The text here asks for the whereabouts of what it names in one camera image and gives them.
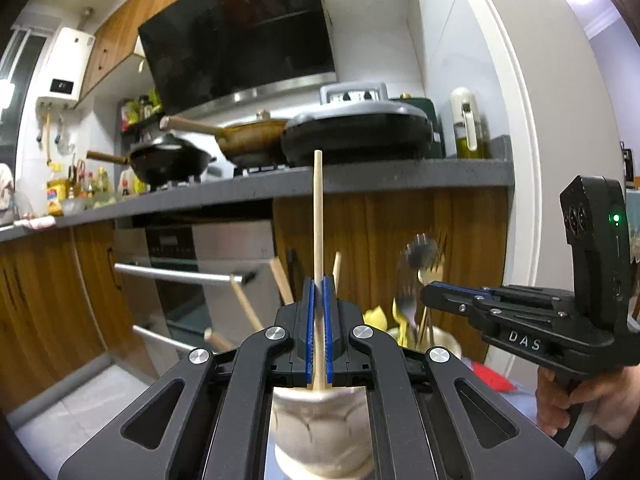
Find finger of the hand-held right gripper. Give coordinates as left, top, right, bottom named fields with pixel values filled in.
left=421, top=285, right=501, bottom=326
left=432, top=284, right=576, bottom=311

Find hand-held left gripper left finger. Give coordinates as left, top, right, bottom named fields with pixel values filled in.
left=57, top=277, right=316, bottom=480

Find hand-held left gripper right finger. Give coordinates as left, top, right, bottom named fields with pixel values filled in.
left=322, top=276, right=586, bottom=480

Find gold fork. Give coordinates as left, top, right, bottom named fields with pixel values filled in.
left=416, top=232, right=448, bottom=348

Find silver fork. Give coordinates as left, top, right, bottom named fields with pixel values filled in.
left=392, top=232, right=441, bottom=348

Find yellow spoon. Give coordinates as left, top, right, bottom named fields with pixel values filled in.
left=362, top=305, right=401, bottom=343

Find cream ceramic utensil holder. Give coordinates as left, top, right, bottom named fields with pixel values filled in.
left=272, top=327, right=461, bottom=480

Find person's right hand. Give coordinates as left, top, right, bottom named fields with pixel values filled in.
left=536, top=364, right=640, bottom=438

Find wooden base cabinets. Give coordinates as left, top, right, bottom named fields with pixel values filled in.
left=0, top=187, right=511, bottom=416

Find stainless steel oven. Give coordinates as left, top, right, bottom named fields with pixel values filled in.
left=114, top=219, right=275, bottom=366

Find grey kitchen countertop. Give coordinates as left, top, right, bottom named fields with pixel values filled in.
left=0, top=157, right=516, bottom=243

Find oil dispenser bottle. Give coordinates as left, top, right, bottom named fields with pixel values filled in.
left=449, top=87, right=492, bottom=159

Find black frying pan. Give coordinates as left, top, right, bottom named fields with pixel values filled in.
left=280, top=81, right=435, bottom=167

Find dark green kitchen appliance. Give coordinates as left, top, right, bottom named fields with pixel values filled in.
left=389, top=96, right=446, bottom=158

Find row of condiment bottles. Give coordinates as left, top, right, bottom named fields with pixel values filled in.
left=67, top=160, right=151, bottom=206

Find pile of green packets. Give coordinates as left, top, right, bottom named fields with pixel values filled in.
left=120, top=91, right=163, bottom=133

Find yellow oil bottle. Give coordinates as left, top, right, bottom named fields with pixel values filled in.
left=46, top=179, right=72, bottom=217

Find pale dish rag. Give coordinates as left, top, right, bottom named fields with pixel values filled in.
left=14, top=216, right=57, bottom=232

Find black range hood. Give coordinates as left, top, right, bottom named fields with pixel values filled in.
left=137, top=0, right=337, bottom=117

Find white water heater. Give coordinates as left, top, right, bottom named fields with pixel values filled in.
left=35, top=26, right=97, bottom=110

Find kitchen window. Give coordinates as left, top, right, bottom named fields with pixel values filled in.
left=0, top=27, right=48, bottom=166

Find white door frame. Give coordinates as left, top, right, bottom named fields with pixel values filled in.
left=445, top=0, right=621, bottom=386

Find frying pan with wooden handle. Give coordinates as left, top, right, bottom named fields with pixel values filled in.
left=159, top=110, right=292, bottom=168

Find black wok with wooden handle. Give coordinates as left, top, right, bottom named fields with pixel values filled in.
left=86, top=141, right=217, bottom=186

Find yellow gas hose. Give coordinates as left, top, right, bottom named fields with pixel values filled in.
left=42, top=110, right=55, bottom=167

